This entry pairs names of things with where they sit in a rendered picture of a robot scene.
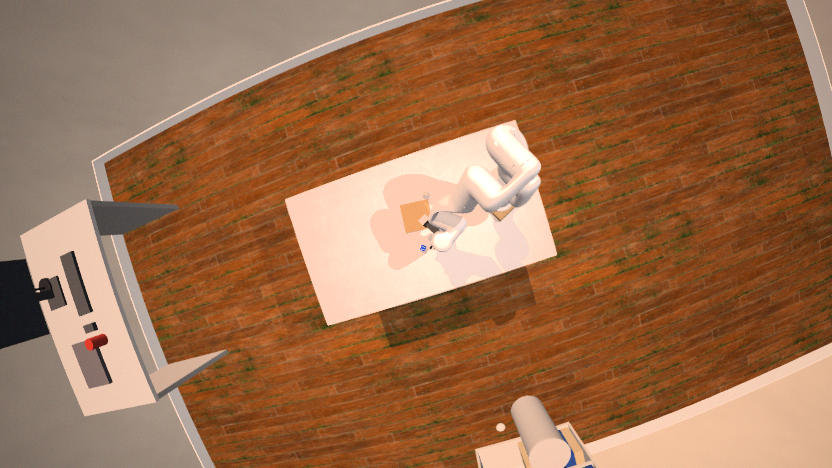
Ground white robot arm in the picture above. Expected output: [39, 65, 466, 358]
[418, 125, 541, 252]

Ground brown mat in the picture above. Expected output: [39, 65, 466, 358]
[400, 199, 430, 233]

